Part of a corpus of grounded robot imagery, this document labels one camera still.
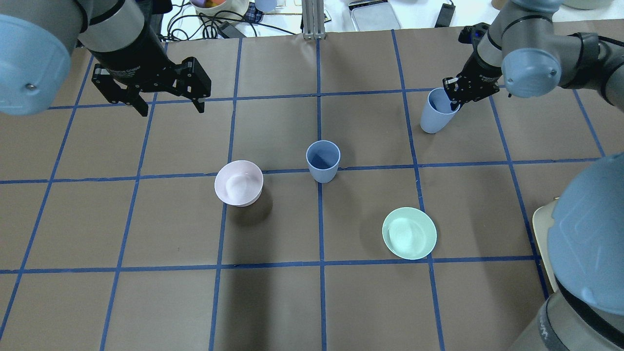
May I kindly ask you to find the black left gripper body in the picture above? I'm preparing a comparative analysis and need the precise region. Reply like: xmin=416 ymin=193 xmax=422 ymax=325
xmin=92 ymin=29 xmax=211 ymax=103

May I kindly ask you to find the cream tray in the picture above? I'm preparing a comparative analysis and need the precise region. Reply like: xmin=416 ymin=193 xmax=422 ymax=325
xmin=532 ymin=197 xmax=559 ymax=293

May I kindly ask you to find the mint green bowl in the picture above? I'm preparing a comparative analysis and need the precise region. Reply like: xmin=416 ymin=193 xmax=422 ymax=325
xmin=382 ymin=207 xmax=438 ymax=260

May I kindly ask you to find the pink bowl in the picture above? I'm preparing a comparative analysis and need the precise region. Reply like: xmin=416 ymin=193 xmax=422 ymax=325
xmin=214 ymin=160 xmax=264 ymax=207

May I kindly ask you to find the darker blue cup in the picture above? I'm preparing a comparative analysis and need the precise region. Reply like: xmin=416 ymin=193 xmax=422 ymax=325
xmin=306 ymin=140 xmax=341 ymax=184

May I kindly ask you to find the bowl with foam blocks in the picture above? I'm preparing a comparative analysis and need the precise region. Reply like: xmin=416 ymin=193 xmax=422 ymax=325
xmin=190 ymin=0 xmax=250 ymax=20

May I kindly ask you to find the light blue cup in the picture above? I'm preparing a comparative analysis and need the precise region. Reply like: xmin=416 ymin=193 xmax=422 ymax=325
xmin=420 ymin=87 xmax=458 ymax=134

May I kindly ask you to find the aluminium frame post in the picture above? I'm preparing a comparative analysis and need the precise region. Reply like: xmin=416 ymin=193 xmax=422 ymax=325
xmin=301 ymin=0 xmax=326 ymax=40

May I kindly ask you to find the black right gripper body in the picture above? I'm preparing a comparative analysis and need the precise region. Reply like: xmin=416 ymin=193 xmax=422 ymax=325
xmin=448 ymin=24 xmax=502 ymax=103

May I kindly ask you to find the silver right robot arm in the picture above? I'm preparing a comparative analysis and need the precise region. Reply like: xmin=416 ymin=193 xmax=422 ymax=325
xmin=443 ymin=0 xmax=623 ymax=351

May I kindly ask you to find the black power adapter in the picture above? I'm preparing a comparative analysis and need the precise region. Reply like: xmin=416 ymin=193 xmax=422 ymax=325
xmin=434 ymin=2 xmax=455 ymax=27

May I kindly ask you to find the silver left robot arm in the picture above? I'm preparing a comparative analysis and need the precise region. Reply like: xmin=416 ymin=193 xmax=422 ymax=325
xmin=0 ymin=0 xmax=211 ymax=117

